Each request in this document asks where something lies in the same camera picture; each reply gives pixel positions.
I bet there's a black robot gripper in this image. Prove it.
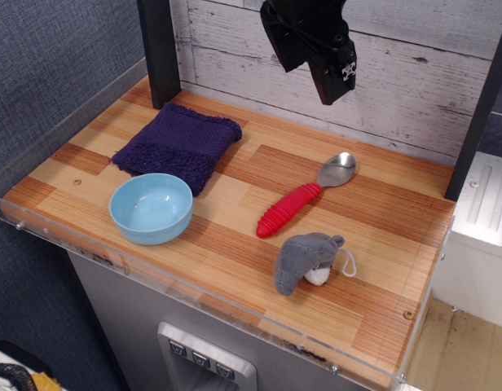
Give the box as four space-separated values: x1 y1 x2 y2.
260 1 356 105

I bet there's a violet towel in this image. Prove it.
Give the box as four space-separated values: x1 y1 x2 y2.
112 103 242 197

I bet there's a grey plush toy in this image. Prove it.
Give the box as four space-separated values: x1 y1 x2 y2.
274 233 357 297

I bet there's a light blue bowl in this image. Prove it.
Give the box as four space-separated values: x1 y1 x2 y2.
109 174 193 245

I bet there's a white ridged appliance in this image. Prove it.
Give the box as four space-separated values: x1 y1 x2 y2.
431 152 502 327

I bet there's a silver dispenser button panel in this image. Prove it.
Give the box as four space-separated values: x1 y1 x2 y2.
157 322 258 391

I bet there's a clear acrylic table guard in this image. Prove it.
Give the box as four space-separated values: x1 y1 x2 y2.
0 69 454 390

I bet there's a red handled metal spoon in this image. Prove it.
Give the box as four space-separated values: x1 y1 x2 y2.
255 152 357 239

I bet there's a left black vertical post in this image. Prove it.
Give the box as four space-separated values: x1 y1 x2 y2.
137 0 181 109

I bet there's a black vertical post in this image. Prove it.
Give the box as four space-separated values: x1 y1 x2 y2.
137 0 181 109
444 34 502 201

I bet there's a right black vertical post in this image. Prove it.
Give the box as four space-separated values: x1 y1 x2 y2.
444 34 502 201

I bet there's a black braided hose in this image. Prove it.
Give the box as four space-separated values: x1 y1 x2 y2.
0 361 36 391

